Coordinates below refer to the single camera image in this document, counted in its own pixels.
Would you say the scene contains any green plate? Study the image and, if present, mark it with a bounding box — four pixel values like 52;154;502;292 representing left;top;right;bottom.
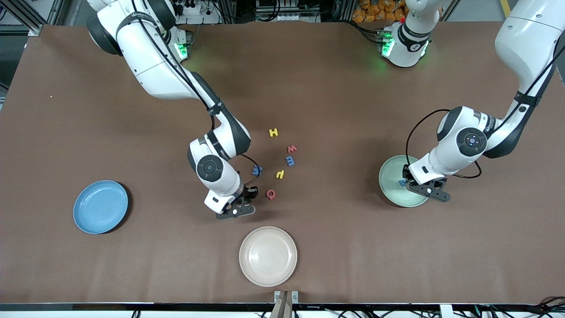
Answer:
379;155;431;208

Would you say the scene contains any beige plate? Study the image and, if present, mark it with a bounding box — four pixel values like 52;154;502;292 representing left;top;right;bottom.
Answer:
239;226;298;288

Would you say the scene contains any blue plate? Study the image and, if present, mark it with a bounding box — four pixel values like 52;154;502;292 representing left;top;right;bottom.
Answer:
73;180;129;235

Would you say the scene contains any pile of orange items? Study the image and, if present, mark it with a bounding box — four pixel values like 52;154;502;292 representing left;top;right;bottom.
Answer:
352;0;407;23

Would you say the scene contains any grey electronics rack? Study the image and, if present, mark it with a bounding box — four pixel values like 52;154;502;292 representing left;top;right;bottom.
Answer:
255;0;324;23

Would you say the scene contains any white power strip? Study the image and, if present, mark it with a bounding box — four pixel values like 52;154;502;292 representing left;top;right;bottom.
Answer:
177;2;212;16

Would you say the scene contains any aluminium camera mast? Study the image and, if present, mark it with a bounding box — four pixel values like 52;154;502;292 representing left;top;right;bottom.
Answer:
270;290;299;318

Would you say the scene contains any black table edge rail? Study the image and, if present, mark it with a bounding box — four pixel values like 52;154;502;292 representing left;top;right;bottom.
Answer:
0;303;565;312

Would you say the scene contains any black cable bundle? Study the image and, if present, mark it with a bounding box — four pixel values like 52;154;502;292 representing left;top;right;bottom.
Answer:
477;296;565;318

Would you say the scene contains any aluminium frame profile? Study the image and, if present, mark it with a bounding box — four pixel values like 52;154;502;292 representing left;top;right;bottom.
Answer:
0;0;60;37

